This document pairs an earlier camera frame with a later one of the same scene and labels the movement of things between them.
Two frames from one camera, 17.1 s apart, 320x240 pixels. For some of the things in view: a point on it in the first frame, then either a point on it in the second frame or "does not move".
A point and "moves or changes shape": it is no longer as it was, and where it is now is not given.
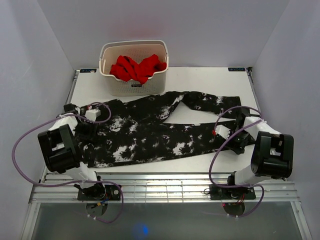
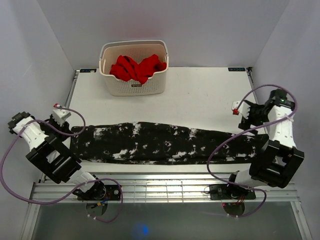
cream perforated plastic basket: [137, 50] does not move
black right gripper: [238, 150] → [246, 123]
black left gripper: [92, 133] → [65, 128]
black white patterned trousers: [133, 130] moves or changes shape
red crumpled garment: [126, 69] does not move
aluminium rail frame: [60, 187] does not move
